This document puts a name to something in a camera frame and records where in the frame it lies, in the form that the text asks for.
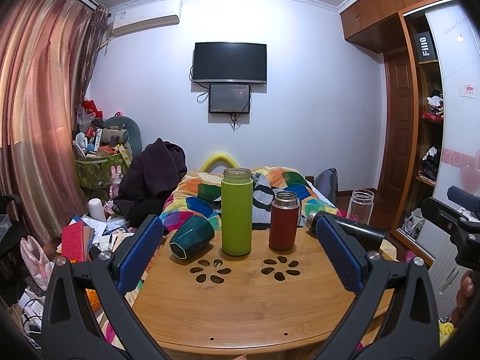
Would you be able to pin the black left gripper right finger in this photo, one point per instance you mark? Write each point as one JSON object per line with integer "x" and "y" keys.
{"x": 393, "y": 314}

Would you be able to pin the lime green tall bottle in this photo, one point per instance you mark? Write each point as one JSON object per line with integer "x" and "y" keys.
{"x": 236, "y": 211}

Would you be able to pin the dark teal faceted cup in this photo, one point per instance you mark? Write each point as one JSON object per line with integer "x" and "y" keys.
{"x": 193, "y": 235}

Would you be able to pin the person's right hand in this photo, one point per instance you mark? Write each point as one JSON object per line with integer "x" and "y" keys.
{"x": 463, "y": 298}

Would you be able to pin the red paper stack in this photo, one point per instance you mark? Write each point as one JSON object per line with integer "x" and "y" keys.
{"x": 76, "y": 240}

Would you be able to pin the black speckled thermos bottle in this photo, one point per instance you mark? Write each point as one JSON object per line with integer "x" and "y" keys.
{"x": 370, "y": 238}

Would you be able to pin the clear glass jar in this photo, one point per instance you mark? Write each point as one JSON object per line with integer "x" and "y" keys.
{"x": 361, "y": 206}

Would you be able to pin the brown wooden door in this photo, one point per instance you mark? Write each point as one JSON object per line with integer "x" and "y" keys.
{"x": 399, "y": 126}

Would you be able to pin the white cylindrical bottle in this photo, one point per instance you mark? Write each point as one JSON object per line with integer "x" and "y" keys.
{"x": 96, "y": 210}

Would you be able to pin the dark purple clothing pile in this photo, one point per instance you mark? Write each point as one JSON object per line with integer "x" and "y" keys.
{"x": 150, "y": 180}

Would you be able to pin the black FiiO box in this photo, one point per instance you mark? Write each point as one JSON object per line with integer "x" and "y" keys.
{"x": 424, "y": 47}

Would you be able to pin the red thermos bottle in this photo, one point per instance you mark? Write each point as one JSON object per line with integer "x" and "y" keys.
{"x": 284, "y": 221}

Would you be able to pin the colourful patchwork blanket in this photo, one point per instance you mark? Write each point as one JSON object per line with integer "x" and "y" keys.
{"x": 206, "y": 195}

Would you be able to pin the green basket of clutter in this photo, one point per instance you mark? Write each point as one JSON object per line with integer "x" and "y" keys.
{"x": 102, "y": 144}

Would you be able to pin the wooden wardrobe cabinet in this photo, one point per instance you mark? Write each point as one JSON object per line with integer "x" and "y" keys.
{"x": 445, "y": 139}

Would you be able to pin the yellow curved headboard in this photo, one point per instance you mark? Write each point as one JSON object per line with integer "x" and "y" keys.
{"x": 218, "y": 158}

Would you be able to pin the pink striped curtain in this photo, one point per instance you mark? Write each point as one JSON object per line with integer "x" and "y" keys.
{"x": 48, "y": 53}

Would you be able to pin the small black wall monitor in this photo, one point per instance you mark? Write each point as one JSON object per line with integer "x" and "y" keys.
{"x": 226, "y": 98}

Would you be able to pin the large black wall television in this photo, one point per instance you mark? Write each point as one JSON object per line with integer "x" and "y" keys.
{"x": 219, "y": 61}

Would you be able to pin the white wall air conditioner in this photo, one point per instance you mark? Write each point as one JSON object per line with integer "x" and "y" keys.
{"x": 145, "y": 17}

